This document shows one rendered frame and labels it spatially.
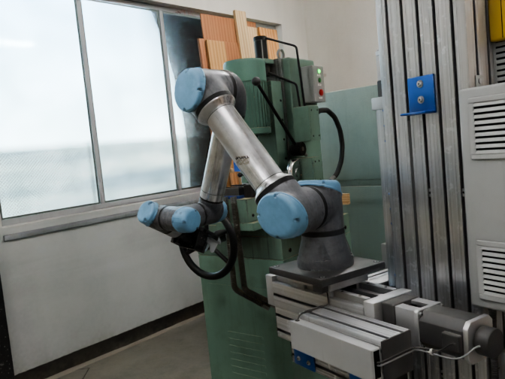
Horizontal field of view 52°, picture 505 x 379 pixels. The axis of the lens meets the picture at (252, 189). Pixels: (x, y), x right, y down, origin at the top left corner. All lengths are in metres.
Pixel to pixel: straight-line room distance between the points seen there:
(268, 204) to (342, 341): 0.35
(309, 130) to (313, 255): 0.97
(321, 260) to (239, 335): 0.94
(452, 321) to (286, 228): 0.41
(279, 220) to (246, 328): 1.02
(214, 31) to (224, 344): 2.34
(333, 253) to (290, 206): 0.21
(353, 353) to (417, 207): 0.41
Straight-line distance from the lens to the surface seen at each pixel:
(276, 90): 2.26
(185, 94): 1.39
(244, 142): 1.31
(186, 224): 1.51
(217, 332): 2.30
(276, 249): 1.99
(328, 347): 1.20
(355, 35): 4.60
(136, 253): 3.34
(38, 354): 3.11
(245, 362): 2.25
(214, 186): 1.58
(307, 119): 2.24
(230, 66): 2.15
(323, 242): 1.35
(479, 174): 1.17
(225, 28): 3.96
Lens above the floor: 1.16
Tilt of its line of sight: 5 degrees down
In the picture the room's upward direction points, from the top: 6 degrees counter-clockwise
